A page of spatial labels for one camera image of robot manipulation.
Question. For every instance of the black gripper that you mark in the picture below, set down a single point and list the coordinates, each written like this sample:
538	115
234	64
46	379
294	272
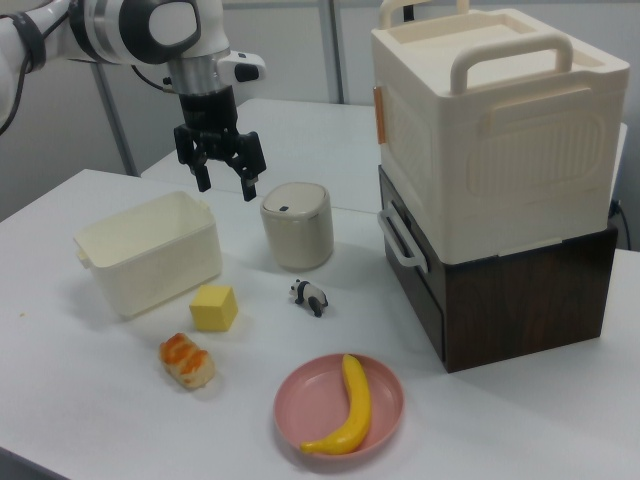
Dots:
207	112

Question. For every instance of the yellow cube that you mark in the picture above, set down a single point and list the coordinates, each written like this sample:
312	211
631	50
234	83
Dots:
212	312

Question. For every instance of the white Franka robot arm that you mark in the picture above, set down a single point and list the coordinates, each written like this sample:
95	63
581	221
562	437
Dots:
115	30

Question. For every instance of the cream open plastic box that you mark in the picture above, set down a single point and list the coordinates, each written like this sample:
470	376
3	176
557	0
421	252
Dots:
160	270

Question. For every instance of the orange storage box latch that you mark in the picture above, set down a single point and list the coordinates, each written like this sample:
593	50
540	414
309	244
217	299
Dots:
379	115

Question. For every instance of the large cream storage box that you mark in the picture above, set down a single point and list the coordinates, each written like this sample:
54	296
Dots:
500	160

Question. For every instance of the cream small lidded bin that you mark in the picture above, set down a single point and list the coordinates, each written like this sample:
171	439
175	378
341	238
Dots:
300	235

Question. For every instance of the panda figurine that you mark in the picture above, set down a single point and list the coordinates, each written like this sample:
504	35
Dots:
312	295

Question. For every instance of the toy bread with orange glaze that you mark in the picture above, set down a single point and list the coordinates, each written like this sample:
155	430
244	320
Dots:
187	362

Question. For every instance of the pink plate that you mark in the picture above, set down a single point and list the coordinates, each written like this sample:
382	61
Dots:
310	400

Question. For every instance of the yellow toy banana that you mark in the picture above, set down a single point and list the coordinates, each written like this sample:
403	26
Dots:
357	395

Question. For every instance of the dark wooden drawer cabinet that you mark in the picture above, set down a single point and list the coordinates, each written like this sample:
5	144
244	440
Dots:
525	310

